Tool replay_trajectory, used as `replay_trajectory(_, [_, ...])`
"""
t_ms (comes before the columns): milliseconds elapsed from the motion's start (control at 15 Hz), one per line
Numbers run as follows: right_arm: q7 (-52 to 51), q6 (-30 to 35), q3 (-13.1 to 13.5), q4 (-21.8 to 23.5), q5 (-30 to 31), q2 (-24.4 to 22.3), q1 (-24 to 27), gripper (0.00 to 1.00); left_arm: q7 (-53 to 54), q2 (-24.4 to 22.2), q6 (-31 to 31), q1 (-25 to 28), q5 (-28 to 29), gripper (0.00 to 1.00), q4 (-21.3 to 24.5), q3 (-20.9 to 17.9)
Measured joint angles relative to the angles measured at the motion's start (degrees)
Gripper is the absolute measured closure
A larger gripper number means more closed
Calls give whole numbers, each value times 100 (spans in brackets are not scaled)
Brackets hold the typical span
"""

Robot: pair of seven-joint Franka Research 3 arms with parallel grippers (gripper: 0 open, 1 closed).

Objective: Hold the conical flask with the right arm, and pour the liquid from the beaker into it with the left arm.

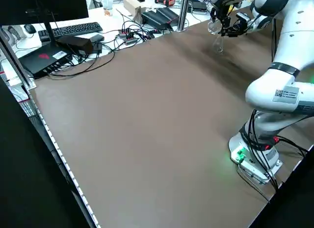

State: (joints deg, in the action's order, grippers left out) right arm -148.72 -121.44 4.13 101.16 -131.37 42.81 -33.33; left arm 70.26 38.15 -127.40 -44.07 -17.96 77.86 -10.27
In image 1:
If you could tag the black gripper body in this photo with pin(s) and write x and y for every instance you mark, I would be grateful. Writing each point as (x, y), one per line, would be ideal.
(240, 29)
(223, 8)

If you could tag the clear glass conical flask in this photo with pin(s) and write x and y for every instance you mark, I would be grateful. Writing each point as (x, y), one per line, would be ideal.
(218, 45)

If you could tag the small black box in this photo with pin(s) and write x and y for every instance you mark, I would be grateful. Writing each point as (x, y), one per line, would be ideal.
(198, 5)

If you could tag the red and black hand tool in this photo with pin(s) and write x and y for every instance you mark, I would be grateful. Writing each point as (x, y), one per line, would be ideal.
(166, 1)

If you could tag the black stepped boxes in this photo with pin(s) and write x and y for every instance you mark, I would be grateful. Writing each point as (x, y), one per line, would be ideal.
(157, 16)

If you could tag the light wooden box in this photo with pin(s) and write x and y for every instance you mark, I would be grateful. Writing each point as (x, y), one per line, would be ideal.
(130, 4)

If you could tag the grey usb hub red plugs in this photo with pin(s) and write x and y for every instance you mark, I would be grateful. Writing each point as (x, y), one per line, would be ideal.
(127, 36)

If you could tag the clear plastic cup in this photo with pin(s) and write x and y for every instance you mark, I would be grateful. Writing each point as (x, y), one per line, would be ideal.
(108, 8)

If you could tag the small black power adapter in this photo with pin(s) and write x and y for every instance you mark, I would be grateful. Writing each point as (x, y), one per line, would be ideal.
(96, 37)

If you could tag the black power brick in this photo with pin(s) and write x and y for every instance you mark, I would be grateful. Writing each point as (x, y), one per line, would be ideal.
(78, 43)

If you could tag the black keyboard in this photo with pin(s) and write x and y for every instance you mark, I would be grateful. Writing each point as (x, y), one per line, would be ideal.
(73, 29)

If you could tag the black computer monitor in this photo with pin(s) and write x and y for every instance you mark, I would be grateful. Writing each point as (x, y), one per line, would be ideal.
(49, 4)

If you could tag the black laptop with red logo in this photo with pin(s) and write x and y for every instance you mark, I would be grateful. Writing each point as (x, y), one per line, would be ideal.
(41, 61)

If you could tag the black computer mouse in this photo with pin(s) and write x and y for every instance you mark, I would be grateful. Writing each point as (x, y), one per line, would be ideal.
(30, 28)

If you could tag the aluminium profile post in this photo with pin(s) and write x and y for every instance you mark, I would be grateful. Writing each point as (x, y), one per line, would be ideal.
(183, 11)

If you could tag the aluminium corner post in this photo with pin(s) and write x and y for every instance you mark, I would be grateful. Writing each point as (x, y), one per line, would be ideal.
(14, 58)

